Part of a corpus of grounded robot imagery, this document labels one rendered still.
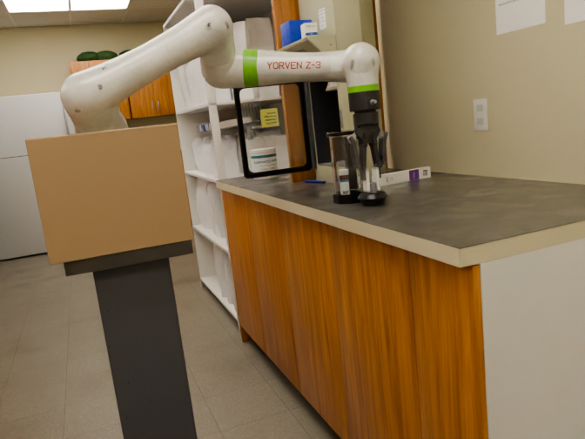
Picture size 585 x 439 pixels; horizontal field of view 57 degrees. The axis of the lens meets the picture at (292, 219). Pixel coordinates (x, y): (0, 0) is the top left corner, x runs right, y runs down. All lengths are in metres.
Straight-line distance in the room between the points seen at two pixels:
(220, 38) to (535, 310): 1.08
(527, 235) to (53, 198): 1.07
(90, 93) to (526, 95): 1.34
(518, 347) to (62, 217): 1.08
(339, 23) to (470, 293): 1.28
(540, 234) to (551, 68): 0.78
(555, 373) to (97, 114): 1.28
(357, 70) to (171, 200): 0.64
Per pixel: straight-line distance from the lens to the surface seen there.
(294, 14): 2.49
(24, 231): 6.87
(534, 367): 1.32
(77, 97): 1.53
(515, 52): 2.01
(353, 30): 2.17
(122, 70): 1.56
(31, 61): 7.53
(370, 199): 1.63
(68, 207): 1.42
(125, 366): 1.61
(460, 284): 1.18
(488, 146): 2.12
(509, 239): 1.19
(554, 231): 1.27
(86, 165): 1.41
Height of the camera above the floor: 1.22
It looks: 11 degrees down
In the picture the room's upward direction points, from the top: 6 degrees counter-clockwise
